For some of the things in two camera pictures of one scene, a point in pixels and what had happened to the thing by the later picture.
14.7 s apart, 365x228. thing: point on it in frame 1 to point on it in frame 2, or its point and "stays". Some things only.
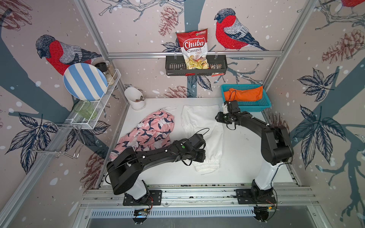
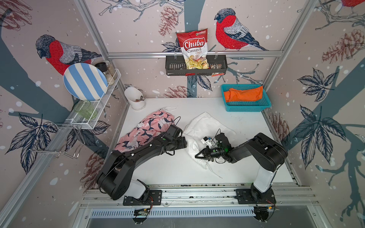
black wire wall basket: (177, 66) stays
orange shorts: (244, 95) stays
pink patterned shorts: (154, 132) stays
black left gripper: (201, 158) to (183, 142)
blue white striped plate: (85, 81) stays
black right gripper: (218, 117) to (206, 156)
